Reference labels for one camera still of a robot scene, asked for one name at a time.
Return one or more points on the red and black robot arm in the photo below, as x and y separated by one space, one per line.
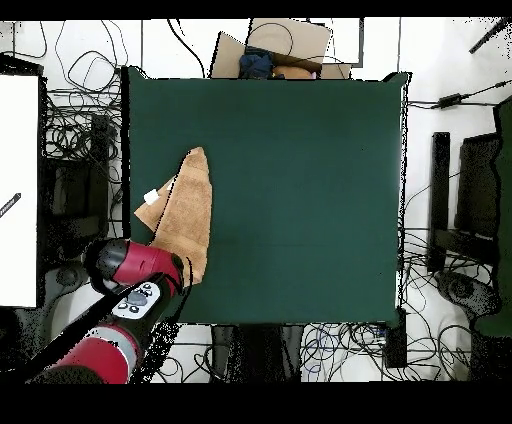
132 264

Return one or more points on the dark green table cloth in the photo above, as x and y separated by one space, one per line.
300 200

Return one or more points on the dark blue cloth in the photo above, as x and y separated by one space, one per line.
256 64

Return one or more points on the orange cloth in box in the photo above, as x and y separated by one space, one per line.
292 72

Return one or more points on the white board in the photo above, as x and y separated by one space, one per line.
18 192

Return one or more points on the black equipment rack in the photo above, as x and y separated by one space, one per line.
76 200

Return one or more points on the black upright stand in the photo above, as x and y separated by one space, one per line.
256 348

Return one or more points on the orange terry towel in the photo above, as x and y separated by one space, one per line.
188 208

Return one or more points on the brown cardboard box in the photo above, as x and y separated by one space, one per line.
292 38

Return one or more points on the black power adapter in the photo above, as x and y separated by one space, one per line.
450 100

